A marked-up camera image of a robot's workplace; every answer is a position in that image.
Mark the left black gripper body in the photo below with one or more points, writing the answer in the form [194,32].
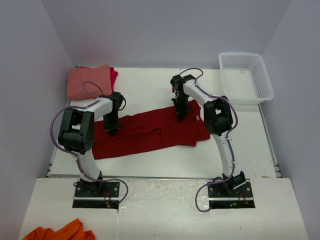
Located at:
[111,122]

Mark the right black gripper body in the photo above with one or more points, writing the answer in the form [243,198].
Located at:
[181,104]

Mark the dark red t shirt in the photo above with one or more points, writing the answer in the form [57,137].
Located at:
[150,131]

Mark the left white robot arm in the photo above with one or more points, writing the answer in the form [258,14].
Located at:
[77,131]

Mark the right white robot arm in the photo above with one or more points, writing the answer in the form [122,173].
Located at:
[218,122]

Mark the folded pink t shirt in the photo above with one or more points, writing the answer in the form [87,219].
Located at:
[77,76]

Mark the folded red t shirt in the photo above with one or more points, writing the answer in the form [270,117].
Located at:
[113,77]

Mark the white plastic basket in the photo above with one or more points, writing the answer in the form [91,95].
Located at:
[245,78]

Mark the orange t shirt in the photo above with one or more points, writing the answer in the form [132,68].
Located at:
[74,230]

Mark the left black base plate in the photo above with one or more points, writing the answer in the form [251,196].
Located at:
[96,195]

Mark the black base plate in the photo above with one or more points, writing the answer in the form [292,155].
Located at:
[96,195]
[240,198]

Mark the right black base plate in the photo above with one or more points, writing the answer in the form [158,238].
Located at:
[240,198]

